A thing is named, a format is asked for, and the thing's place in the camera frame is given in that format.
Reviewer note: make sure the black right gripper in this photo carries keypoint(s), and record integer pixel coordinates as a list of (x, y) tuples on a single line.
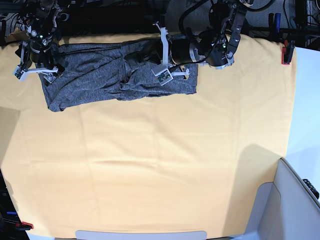
[(40, 60)]

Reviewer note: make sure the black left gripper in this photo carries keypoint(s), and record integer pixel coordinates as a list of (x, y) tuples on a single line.
[(180, 51)]

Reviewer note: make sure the grey long-sleeve T-shirt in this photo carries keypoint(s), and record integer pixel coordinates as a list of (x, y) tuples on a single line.
[(98, 72)]

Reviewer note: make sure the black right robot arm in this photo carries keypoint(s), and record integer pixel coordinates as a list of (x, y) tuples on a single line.
[(41, 20)]

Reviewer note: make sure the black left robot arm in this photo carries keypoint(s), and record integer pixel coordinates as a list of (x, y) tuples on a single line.
[(215, 46)]

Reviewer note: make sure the yellow table cloth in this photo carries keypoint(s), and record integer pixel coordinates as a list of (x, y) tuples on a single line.
[(179, 163)]

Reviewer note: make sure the red clamp at table edge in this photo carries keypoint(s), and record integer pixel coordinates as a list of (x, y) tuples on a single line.
[(287, 52)]

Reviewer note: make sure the red black clamp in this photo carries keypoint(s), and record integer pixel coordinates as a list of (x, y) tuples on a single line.
[(23, 226)]

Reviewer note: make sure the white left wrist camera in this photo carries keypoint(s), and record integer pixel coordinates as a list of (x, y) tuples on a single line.
[(161, 71)]

